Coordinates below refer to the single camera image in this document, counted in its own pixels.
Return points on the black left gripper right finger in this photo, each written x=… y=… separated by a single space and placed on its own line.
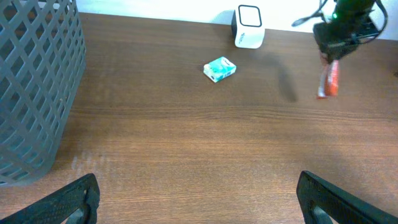
x=323 y=202

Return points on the white barcode scanner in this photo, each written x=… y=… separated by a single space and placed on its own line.
x=247 y=27

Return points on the green tissue pack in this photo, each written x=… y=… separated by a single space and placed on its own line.
x=219 y=69

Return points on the orange brown snack wrapper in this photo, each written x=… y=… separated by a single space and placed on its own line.
x=329 y=78

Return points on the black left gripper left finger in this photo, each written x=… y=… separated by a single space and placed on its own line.
x=76 y=202

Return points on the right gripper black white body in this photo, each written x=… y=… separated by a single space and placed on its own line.
x=350 y=27

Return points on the dark grey plastic basket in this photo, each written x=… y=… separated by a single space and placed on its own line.
x=42 y=62

